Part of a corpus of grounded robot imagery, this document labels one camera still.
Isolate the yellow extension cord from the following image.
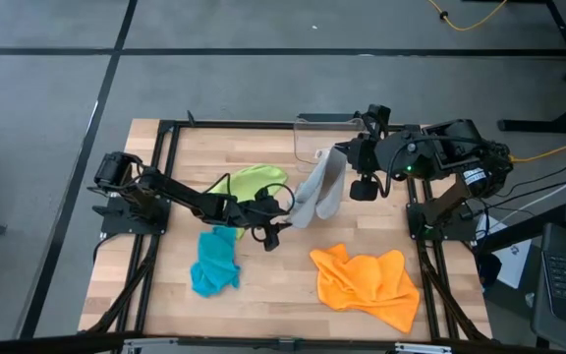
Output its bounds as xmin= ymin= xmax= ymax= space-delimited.
xmin=426 ymin=0 xmax=509 ymax=32

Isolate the white cable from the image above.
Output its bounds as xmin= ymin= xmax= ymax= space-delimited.
xmin=498 ymin=162 xmax=566 ymax=223

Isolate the dark blue pouch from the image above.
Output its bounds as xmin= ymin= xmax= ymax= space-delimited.
xmin=477 ymin=253 xmax=504 ymax=292

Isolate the black cable bundle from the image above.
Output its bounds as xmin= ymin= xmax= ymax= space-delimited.
xmin=479 ymin=161 xmax=566 ymax=217

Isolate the teal microfiber towel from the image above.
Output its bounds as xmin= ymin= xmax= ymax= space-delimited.
xmin=189 ymin=225 xmax=242 ymax=299

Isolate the black aluminium table frame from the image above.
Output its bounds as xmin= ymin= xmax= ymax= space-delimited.
xmin=85 ymin=118 xmax=493 ymax=345

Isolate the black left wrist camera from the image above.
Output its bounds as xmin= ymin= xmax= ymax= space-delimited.
xmin=252 ymin=224 xmax=282 ymax=253

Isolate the yellow power plug cord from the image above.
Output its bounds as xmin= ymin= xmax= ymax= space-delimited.
xmin=508 ymin=143 xmax=566 ymax=164

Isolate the white paper sheet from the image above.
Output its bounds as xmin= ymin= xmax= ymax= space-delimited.
xmin=474 ymin=213 xmax=534 ymax=290

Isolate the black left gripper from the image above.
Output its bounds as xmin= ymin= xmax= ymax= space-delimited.
xmin=236 ymin=186 xmax=294 ymax=233

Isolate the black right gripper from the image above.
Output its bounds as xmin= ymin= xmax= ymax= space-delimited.
xmin=334 ymin=103 xmax=398 ymax=174

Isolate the silver metal bracket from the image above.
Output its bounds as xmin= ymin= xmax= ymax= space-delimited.
xmin=122 ymin=337 xmax=180 ymax=354
xmin=393 ymin=341 xmax=454 ymax=354

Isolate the clear plastic bin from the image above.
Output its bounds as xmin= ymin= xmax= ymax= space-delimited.
xmin=292 ymin=116 xmax=368 ymax=173

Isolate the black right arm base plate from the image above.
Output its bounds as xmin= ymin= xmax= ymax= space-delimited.
xmin=405 ymin=201 xmax=479 ymax=243

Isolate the black desk frame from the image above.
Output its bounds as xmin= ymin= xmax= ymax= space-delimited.
xmin=497 ymin=0 xmax=566 ymax=135

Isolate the orange microfiber towel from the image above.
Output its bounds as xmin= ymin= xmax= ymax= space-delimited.
xmin=310 ymin=243 xmax=421 ymax=334

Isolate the black rig beam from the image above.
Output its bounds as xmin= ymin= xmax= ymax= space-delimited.
xmin=0 ymin=331 xmax=525 ymax=354

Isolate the lime green microfiber towel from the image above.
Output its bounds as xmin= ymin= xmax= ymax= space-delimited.
xmin=207 ymin=164 xmax=289 ymax=241

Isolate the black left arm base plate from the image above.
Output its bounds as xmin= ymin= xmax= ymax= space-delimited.
xmin=91 ymin=194 xmax=172 ymax=236

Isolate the grey microfiber towel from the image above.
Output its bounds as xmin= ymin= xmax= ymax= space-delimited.
xmin=287 ymin=147 xmax=349 ymax=230

